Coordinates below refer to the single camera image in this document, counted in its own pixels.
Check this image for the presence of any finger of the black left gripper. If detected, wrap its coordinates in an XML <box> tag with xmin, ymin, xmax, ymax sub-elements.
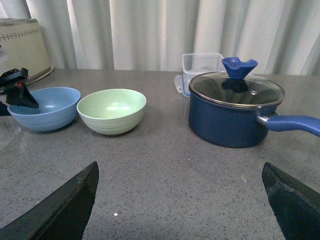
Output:
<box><xmin>0</xmin><ymin>68</ymin><xmax>39</xmax><ymax>109</ymax></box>

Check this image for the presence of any blue container lid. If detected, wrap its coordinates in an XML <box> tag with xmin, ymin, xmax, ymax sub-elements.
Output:
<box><xmin>173</xmin><ymin>73</ymin><xmax>191</xmax><ymax>98</ymax></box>

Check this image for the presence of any dark blue saucepan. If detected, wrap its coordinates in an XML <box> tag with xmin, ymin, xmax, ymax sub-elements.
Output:
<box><xmin>188</xmin><ymin>93</ymin><xmax>320</xmax><ymax>148</ymax></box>

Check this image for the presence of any clear plastic food container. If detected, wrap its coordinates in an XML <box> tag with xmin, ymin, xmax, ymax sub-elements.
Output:
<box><xmin>181</xmin><ymin>53</ymin><xmax>225</xmax><ymax>75</ymax></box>

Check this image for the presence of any cream two-slot toaster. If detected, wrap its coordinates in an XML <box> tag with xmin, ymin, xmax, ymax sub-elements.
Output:
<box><xmin>0</xmin><ymin>18</ymin><xmax>54</xmax><ymax>85</ymax></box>

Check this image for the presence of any blue bowl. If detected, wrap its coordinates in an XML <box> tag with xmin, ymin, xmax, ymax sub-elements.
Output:
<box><xmin>7</xmin><ymin>87</ymin><xmax>81</xmax><ymax>132</ymax></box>

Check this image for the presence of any green bowl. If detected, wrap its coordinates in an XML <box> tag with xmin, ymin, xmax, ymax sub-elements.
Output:
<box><xmin>76</xmin><ymin>88</ymin><xmax>147</xmax><ymax>135</ymax></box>

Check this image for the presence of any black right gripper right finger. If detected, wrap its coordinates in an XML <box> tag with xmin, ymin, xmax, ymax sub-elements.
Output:
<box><xmin>261</xmin><ymin>162</ymin><xmax>320</xmax><ymax>240</ymax></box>

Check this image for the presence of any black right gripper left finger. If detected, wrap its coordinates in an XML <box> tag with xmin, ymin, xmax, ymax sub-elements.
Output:
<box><xmin>0</xmin><ymin>161</ymin><xmax>99</xmax><ymax>240</ymax></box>

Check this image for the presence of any glass pot lid blue knob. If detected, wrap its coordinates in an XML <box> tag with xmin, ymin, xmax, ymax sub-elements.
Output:
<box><xmin>189</xmin><ymin>57</ymin><xmax>285</xmax><ymax>109</ymax></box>

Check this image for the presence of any white curtain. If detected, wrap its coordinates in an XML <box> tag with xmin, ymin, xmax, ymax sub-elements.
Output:
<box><xmin>0</xmin><ymin>0</ymin><xmax>320</xmax><ymax>76</ymax></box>

